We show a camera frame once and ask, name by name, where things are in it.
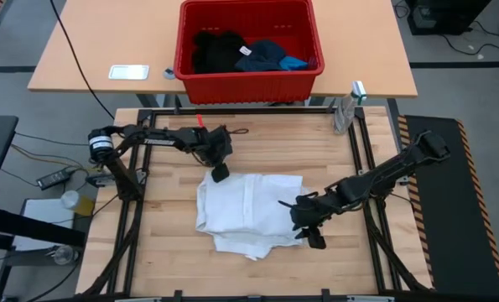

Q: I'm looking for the clear glass jar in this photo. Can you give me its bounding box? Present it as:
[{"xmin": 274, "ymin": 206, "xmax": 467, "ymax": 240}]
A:
[{"xmin": 50, "ymin": 244, "xmax": 81, "ymax": 266}]

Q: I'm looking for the black power adapter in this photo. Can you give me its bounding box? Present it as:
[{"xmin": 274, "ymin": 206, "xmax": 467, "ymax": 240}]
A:
[{"xmin": 35, "ymin": 166, "xmax": 73, "ymax": 190}]

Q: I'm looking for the black garment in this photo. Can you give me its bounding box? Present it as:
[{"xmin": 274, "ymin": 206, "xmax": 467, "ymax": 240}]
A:
[{"xmin": 190, "ymin": 29, "xmax": 251, "ymax": 76}]

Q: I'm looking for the black striped floor mat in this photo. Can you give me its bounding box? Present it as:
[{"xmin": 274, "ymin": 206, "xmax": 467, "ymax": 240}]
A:
[{"xmin": 395, "ymin": 113, "xmax": 499, "ymax": 298}]

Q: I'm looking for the white board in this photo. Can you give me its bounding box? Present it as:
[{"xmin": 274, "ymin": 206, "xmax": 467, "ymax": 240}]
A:
[{"xmin": 12, "ymin": 198, "xmax": 76, "ymax": 252}]

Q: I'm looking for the silver rectangular tray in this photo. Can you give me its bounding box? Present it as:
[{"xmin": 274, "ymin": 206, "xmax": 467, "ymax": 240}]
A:
[{"xmin": 107, "ymin": 64, "xmax": 151, "ymax": 81}]

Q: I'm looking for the red plastic laundry bin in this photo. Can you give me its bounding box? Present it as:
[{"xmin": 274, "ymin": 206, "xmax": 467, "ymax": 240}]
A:
[{"xmin": 173, "ymin": 0, "xmax": 326, "ymax": 106}]

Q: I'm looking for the black computer case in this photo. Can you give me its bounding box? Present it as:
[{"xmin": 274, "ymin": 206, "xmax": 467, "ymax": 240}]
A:
[{"xmin": 404, "ymin": 0, "xmax": 493, "ymax": 37}]

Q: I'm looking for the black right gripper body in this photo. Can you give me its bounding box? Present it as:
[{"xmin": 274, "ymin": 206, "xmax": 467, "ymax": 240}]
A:
[{"xmin": 288, "ymin": 188, "xmax": 345, "ymax": 232}]

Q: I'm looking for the bottle with yellow liquid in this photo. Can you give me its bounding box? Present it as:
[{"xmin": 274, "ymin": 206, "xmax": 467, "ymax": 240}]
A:
[{"xmin": 60, "ymin": 189, "xmax": 96, "ymax": 217}]

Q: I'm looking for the tan wooden desk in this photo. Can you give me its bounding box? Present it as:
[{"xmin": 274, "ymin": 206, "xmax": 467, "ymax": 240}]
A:
[{"xmin": 26, "ymin": 0, "xmax": 418, "ymax": 99}]

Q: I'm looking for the white shirt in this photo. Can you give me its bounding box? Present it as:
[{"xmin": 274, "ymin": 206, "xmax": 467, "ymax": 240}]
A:
[{"xmin": 195, "ymin": 169, "xmax": 312, "ymax": 263}]

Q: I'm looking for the long black cable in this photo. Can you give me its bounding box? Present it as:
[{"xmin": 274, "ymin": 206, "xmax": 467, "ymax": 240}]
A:
[{"xmin": 49, "ymin": 0, "xmax": 117, "ymax": 122}]

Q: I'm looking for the navy garment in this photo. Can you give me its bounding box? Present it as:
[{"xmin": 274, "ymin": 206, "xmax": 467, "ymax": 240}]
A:
[{"xmin": 233, "ymin": 39, "xmax": 288, "ymax": 73}]

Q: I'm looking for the black metal beam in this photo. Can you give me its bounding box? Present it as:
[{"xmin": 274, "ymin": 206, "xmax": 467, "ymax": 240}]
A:
[{"xmin": 0, "ymin": 204, "xmax": 87, "ymax": 249}]

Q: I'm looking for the black floor cable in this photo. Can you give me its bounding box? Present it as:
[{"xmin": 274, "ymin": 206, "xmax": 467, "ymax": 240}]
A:
[{"xmin": 439, "ymin": 19, "xmax": 499, "ymax": 56}]

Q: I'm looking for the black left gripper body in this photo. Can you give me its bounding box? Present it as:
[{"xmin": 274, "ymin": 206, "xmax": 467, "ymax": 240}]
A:
[{"xmin": 190, "ymin": 124, "xmax": 234, "ymax": 168}]

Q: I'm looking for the bright blue garment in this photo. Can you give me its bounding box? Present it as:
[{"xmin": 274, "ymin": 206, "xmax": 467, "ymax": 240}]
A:
[{"xmin": 278, "ymin": 55, "xmax": 309, "ymax": 72}]

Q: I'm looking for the clear spray bottle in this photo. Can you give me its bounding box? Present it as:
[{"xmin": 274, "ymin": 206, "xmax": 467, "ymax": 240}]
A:
[{"xmin": 332, "ymin": 80, "xmax": 368, "ymax": 136}]

